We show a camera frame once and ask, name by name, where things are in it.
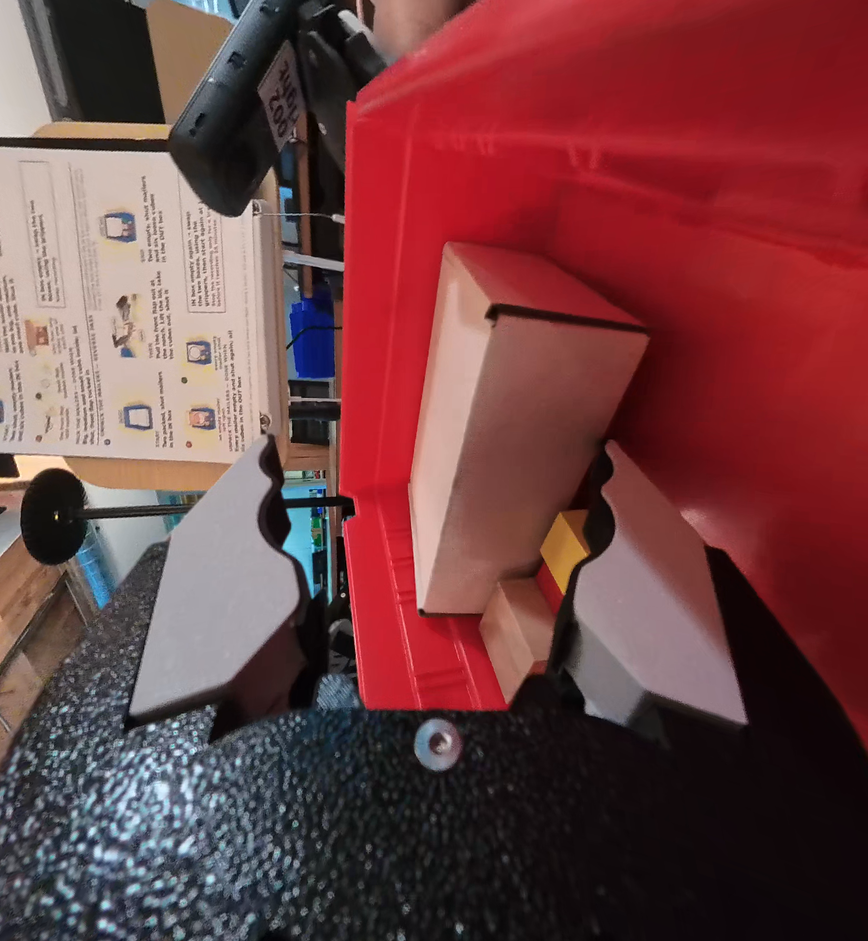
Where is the white cardboard mailer box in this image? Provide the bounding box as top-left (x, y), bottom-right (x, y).
top-left (407, 241), bottom-right (651, 620)

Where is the blue plastic bin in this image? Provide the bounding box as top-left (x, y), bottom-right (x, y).
top-left (289, 283), bottom-right (338, 381)

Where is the yellow wooden cube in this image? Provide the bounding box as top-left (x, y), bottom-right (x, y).
top-left (539, 509), bottom-right (594, 598)

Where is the black flat panel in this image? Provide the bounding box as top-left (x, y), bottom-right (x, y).
top-left (19, 0), bottom-right (167, 124)

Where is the person's right hand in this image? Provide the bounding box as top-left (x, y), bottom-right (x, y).
top-left (371, 0), bottom-right (479, 58)

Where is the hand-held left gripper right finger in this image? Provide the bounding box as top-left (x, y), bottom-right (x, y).
top-left (552, 440), bottom-right (748, 729)

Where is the black round knob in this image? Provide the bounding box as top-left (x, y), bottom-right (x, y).
top-left (20, 468), bottom-right (87, 567)

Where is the tan rounded board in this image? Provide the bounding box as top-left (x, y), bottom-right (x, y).
top-left (144, 0), bottom-right (235, 127)

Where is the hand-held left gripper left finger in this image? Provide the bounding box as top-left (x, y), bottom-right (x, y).
top-left (127, 434), bottom-right (313, 742)

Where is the black thin rod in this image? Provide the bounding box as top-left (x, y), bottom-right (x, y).
top-left (74, 498), bottom-right (356, 517)

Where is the plain wooden cube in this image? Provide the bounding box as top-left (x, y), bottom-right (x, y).
top-left (478, 575), bottom-right (561, 705)

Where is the printed instruction sheet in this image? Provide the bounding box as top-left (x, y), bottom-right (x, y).
top-left (0, 136), bottom-right (288, 468)

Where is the red plastic bin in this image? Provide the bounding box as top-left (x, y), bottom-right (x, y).
top-left (337, 0), bottom-right (868, 766)

